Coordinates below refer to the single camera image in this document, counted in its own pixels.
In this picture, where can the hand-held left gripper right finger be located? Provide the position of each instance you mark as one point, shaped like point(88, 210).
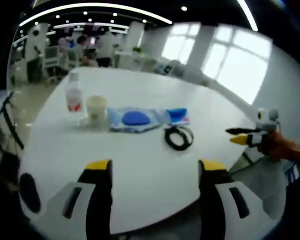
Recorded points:
point(211, 200)

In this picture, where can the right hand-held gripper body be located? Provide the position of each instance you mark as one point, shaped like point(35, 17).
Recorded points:
point(267, 121)

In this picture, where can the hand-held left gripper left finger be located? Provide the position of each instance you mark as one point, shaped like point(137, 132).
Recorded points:
point(100, 200)

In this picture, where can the blue tissue packet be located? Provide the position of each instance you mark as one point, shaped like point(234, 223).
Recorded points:
point(176, 116)

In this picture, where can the blue white plastic bag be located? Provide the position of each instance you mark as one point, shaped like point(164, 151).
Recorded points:
point(117, 125)

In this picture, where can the white paper cup green print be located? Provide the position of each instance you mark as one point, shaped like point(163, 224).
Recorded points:
point(96, 110)

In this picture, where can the clear plastic water bottle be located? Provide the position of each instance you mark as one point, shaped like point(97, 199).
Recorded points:
point(73, 97)

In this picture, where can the person's right hand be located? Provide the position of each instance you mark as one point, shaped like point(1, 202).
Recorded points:
point(277, 147)

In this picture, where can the white mesh office chair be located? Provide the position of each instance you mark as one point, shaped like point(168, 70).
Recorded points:
point(265, 180)

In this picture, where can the person's dark clothed body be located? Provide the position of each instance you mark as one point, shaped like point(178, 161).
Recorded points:
point(298, 200)

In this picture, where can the white table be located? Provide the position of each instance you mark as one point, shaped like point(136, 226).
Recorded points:
point(145, 85)

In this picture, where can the black folding stand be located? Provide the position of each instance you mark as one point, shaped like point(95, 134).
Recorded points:
point(10, 120)

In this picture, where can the potted green plant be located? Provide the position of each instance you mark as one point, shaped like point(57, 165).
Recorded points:
point(137, 50)

